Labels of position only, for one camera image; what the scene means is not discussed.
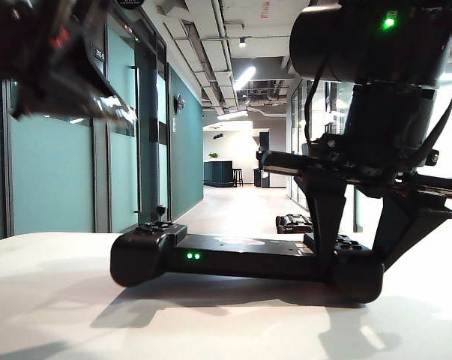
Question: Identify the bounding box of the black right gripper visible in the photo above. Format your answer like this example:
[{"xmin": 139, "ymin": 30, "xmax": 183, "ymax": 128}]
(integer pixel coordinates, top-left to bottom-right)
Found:
[{"xmin": 261, "ymin": 133, "xmax": 452, "ymax": 281}]

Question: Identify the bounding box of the tall black machine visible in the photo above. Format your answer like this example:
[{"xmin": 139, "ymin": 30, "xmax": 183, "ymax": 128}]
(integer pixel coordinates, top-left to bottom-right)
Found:
[{"xmin": 256, "ymin": 131, "xmax": 271, "ymax": 153}]

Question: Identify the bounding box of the black quadruped robot dog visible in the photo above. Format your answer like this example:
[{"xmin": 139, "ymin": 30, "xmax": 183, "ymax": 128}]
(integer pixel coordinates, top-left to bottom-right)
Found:
[{"xmin": 276, "ymin": 214, "xmax": 311, "ymax": 234}]

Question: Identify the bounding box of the dark counter with white top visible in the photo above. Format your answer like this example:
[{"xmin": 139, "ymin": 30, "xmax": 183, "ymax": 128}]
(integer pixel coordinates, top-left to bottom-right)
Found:
[{"xmin": 203, "ymin": 160, "xmax": 234, "ymax": 188}]

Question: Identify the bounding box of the black dual-joystick remote control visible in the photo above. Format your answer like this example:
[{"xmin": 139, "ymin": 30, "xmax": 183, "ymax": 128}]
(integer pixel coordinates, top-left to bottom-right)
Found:
[{"xmin": 109, "ymin": 205, "xmax": 385, "ymax": 304}]

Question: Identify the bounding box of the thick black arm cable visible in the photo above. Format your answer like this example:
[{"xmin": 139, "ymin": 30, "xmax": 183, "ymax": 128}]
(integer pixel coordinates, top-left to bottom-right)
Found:
[{"xmin": 409, "ymin": 9, "xmax": 452, "ymax": 161}]

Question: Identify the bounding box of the short linear ceiling light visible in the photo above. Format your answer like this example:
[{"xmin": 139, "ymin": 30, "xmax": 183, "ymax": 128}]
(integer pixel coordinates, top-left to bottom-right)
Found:
[{"xmin": 217, "ymin": 109, "xmax": 250, "ymax": 122}]

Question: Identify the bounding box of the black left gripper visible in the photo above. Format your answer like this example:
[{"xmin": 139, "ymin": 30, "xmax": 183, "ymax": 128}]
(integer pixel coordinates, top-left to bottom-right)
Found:
[{"xmin": 0, "ymin": 0, "xmax": 138, "ymax": 128}]

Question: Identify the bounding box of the long linear ceiling light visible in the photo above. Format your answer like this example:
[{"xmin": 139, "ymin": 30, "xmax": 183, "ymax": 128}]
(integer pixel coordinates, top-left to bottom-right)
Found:
[{"xmin": 232, "ymin": 66, "xmax": 256, "ymax": 92}]

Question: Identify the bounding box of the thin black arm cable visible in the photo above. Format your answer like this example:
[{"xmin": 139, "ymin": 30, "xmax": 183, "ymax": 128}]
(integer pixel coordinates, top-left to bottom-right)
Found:
[{"xmin": 303, "ymin": 48, "xmax": 336, "ymax": 148}]

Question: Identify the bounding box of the black low cabinet with sticker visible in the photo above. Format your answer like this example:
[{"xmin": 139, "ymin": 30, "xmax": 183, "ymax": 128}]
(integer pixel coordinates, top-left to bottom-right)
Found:
[{"xmin": 253, "ymin": 168, "xmax": 271, "ymax": 189}]

